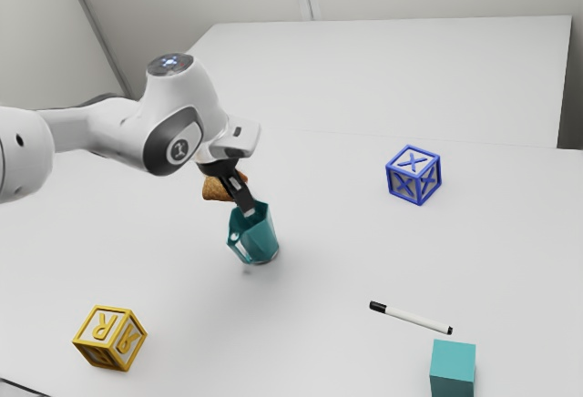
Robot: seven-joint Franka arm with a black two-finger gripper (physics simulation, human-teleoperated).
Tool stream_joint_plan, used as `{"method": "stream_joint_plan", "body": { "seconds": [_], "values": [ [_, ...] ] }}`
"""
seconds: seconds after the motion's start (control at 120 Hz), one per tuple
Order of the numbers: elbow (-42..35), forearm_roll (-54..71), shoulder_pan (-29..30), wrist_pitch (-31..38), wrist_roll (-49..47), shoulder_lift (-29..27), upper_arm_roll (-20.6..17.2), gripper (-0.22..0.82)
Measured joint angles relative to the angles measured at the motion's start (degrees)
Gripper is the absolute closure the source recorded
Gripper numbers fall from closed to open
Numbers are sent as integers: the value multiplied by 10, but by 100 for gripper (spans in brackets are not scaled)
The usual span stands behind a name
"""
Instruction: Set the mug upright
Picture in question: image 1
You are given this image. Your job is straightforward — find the white marker with black cap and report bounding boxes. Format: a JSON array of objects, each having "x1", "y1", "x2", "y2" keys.
[{"x1": 369, "y1": 300, "x2": 454, "y2": 336}]

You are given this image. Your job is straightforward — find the blue letter cube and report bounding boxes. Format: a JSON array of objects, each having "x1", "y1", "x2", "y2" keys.
[{"x1": 384, "y1": 144, "x2": 443, "y2": 207}]

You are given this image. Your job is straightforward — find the brown textured lump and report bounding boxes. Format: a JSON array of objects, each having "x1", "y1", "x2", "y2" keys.
[{"x1": 201, "y1": 169, "x2": 250, "y2": 203}]

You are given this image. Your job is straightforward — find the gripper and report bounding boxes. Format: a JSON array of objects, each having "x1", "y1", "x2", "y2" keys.
[{"x1": 196, "y1": 156, "x2": 257, "y2": 219}]

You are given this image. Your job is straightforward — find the yellow letter cube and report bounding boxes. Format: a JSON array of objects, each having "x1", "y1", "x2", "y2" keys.
[{"x1": 71, "y1": 304, "x2": 148, "y2": 372}]

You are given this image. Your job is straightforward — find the teal faceted mug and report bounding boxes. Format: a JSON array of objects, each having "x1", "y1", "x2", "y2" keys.
[{"x1": 226, "y1": 201, "x2": 280, "y2": 266}]

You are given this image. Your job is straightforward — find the teal solid block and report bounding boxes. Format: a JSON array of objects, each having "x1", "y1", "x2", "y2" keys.
[{"x1": 428, "y1": 339, "x2": 477, "y2": 397}]

